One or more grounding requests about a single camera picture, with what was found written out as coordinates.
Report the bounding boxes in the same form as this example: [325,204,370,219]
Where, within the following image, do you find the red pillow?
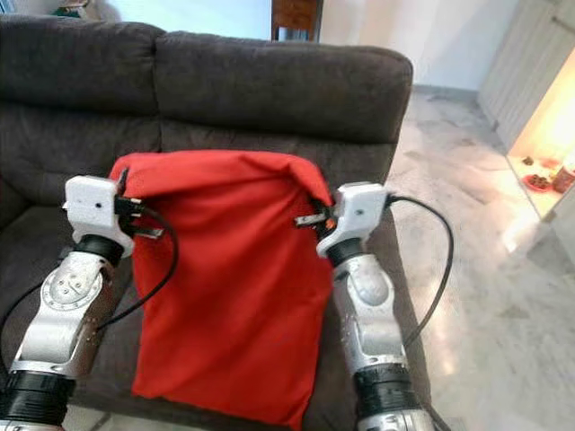
[110,150,335,430]

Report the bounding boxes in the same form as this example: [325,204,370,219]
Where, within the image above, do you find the dark grey fabric sofa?
[0,13,432,431]

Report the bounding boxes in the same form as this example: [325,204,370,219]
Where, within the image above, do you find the brown wooden cabinet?
[271,0,323,41]

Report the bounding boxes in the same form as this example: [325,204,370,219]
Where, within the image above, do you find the white low table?
[508,148,575,221]

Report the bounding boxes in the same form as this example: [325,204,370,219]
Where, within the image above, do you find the red bowl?
[523,172,556,193]

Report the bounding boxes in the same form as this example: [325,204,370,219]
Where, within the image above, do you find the white ribbed radiator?
[478,0,575,149]

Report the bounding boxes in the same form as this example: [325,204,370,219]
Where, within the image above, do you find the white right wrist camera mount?
[317,182,390,259]

